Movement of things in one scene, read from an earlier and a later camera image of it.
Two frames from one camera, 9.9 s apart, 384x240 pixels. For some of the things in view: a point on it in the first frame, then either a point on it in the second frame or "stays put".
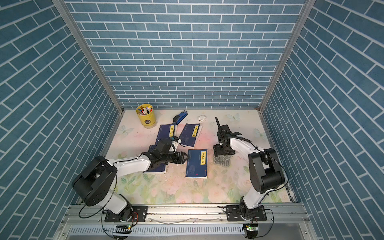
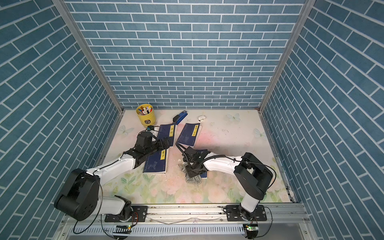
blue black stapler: [178, 118] stays put
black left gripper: [178, 154] -> [161, 147]
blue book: [165, 131] stays put
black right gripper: [217, 150] -> [190, 174]
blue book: [189, 134] stays put
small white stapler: [201, 118] stays put
